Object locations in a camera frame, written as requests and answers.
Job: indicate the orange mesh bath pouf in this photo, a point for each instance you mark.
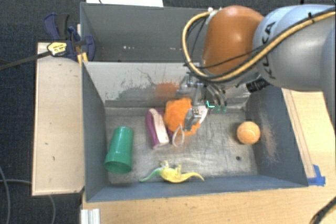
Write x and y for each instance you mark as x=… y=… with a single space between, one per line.
x=176 y=114

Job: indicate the yellow-green toy dinosaur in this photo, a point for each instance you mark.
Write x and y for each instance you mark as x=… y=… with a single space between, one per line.
x=172 y=173

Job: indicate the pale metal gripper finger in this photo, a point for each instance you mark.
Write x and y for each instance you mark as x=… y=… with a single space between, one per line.
x=203 y=114
x=189 y=120

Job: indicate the black cylinder on white bracket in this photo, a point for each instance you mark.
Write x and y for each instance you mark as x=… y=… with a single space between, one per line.
x=257 y=85

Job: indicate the pale wood board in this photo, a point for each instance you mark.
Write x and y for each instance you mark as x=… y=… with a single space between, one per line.
x=57 y=123

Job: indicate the orange tennis ball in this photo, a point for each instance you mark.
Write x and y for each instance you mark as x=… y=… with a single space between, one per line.
x=248 y=132

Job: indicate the grey metal bin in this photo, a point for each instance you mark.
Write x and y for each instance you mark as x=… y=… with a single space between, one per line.
x=215 y=154

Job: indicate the green plastic cup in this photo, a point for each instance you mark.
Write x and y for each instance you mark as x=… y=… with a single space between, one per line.
x=120 y=150

